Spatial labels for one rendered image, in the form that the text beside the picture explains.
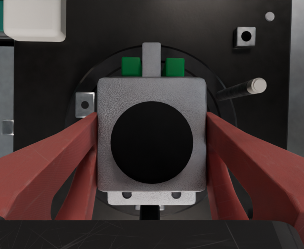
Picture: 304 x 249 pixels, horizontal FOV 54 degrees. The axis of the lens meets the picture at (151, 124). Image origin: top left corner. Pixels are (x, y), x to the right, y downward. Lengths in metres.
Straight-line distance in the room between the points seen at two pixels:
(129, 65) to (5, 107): 0.19
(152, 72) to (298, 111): 0.17
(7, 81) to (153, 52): 0.22
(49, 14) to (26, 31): 0.02
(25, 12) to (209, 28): 0.15
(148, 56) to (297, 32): 0.18
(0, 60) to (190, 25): 0.20
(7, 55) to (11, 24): 0.08
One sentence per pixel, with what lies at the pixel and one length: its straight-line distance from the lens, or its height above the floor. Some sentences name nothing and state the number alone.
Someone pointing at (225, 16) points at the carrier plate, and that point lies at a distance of 0.28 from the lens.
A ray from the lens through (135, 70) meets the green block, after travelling 0.19.
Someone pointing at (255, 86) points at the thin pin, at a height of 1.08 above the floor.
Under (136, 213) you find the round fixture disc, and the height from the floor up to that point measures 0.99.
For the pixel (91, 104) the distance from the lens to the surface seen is 0.23.
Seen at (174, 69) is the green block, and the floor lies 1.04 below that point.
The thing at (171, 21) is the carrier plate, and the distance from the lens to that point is 0.27.
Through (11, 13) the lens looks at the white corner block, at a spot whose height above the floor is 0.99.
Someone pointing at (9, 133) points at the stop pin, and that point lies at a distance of 0.29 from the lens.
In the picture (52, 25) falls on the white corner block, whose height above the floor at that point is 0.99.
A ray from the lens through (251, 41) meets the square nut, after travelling 0.27.
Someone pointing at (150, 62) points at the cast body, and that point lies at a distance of 0.16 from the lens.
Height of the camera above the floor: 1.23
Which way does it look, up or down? 88 degrees down
